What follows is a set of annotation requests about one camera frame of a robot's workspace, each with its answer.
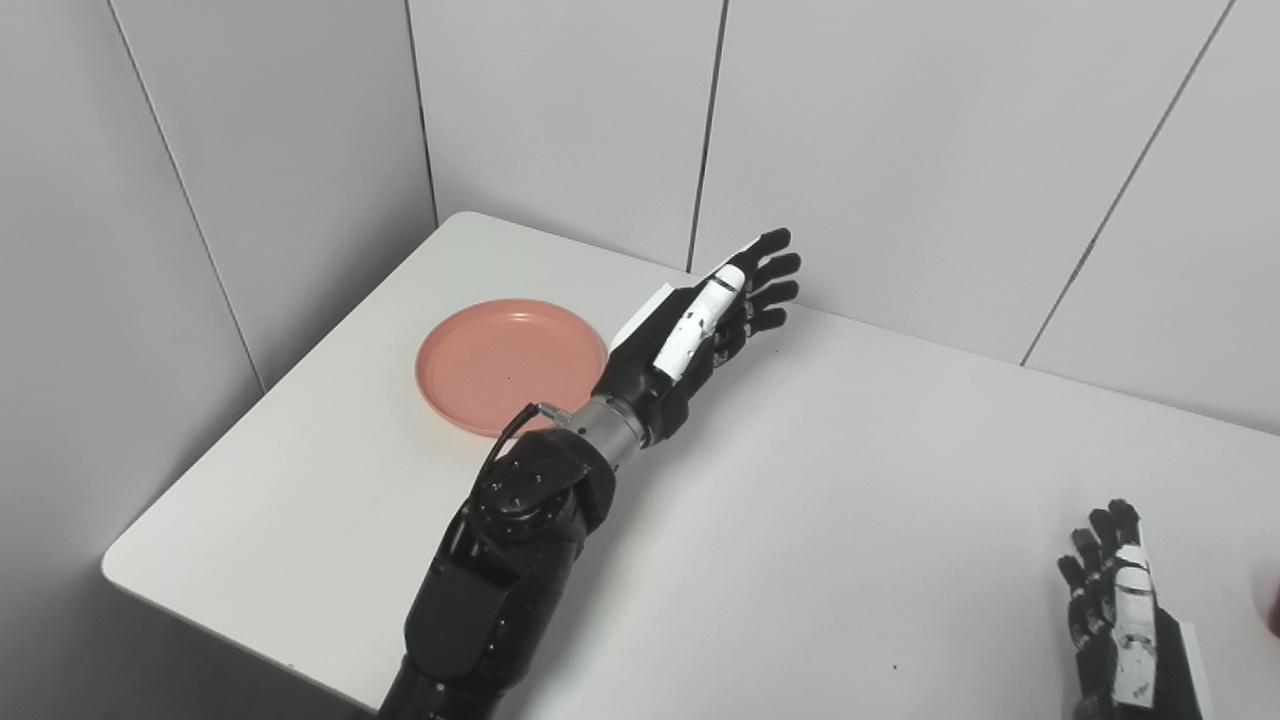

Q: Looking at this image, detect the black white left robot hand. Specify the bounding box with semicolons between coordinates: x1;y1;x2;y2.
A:
592;228;803;448

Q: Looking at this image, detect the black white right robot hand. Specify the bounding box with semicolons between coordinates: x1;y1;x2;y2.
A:
1057;499;1216;720

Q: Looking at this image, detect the pink round plate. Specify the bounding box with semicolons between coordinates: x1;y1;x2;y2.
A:
415;299;609;439

